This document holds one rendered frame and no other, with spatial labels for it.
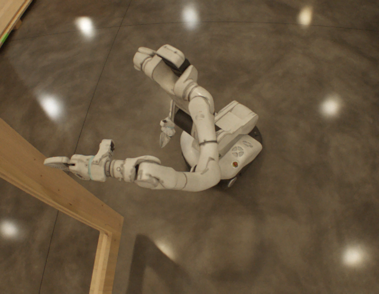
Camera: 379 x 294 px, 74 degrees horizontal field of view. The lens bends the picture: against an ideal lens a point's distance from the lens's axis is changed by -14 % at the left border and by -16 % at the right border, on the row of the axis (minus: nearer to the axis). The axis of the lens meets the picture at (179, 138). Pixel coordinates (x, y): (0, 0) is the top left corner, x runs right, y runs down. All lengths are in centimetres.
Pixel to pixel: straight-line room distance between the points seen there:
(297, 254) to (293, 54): 218
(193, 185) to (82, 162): 38
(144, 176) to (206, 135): 42
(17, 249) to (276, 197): 240
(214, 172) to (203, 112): 26
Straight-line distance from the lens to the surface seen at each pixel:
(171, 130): 204
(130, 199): 255
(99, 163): 88
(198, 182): 102
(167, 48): 128
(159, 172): 85
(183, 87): 126
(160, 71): 141
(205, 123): 118
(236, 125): 222
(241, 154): 219
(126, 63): 350
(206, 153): 115
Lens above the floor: 231
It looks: 59 degrees down
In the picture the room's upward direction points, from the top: 15 degrees counter-clockwise
